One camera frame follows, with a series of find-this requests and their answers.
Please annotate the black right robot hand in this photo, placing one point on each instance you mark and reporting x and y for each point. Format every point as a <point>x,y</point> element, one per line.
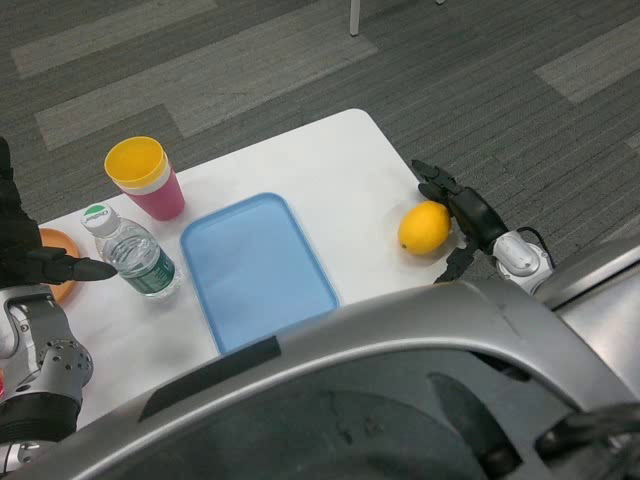
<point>465,220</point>

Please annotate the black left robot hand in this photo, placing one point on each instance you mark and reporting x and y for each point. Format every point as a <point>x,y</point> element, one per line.
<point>30,250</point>

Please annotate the yellow lemon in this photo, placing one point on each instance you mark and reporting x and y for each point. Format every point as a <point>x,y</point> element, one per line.
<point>425,228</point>

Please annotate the orange plastic plate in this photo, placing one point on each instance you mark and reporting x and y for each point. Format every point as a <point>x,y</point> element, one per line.
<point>62,250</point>

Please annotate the clear plastic water bottle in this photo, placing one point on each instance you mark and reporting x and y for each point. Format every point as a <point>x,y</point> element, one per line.
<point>135,255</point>

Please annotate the white cup between cups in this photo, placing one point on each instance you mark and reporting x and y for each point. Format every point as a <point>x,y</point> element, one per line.
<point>145,189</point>

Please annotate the yellow plastic cup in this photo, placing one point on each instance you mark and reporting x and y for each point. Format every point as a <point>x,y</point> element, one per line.
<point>136,165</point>

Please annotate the pink plastic cup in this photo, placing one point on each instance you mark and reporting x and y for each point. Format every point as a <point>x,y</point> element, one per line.
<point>160,197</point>

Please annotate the silver robot chest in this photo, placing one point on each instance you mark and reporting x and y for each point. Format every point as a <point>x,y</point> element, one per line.
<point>360,395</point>

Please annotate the blue plastic tray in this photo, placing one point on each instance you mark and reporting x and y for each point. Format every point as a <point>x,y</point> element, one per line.
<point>257,270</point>

